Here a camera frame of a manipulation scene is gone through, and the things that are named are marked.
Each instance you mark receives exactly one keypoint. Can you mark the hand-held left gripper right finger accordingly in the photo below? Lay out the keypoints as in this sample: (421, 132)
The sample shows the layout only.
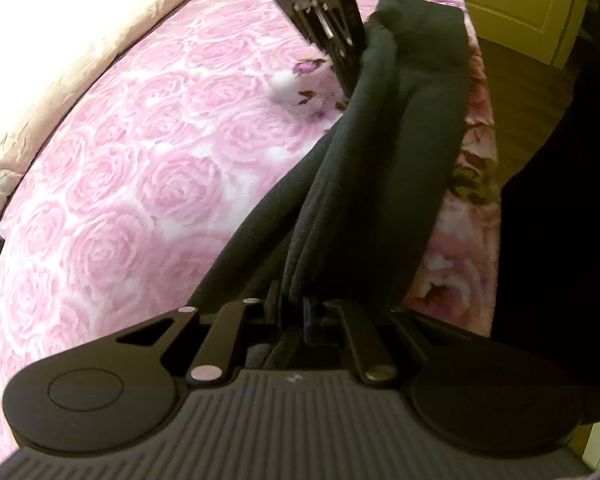
(307, 317)

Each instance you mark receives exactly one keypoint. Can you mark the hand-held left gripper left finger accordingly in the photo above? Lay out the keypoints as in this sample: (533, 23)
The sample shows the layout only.
(275, 305)

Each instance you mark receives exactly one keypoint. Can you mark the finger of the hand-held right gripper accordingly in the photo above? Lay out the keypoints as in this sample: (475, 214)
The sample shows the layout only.
(300, 15)
(347, 35)

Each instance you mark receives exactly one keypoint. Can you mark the dark grey garment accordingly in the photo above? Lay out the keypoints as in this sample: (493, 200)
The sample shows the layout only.
(380, 160)

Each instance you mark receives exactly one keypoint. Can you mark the pink rose bed sheet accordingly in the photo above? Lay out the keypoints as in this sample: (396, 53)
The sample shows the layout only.
(155, 185)

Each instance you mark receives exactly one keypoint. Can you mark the cream door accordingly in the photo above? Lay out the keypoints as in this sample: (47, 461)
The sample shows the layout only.
(520, 0)

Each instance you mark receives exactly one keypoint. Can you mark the beige pink folded quilt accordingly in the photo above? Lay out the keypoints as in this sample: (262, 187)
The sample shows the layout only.
(80, 50)

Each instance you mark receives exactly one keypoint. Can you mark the person's dark clothing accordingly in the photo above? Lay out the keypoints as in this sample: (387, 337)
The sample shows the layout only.
(565, 210)

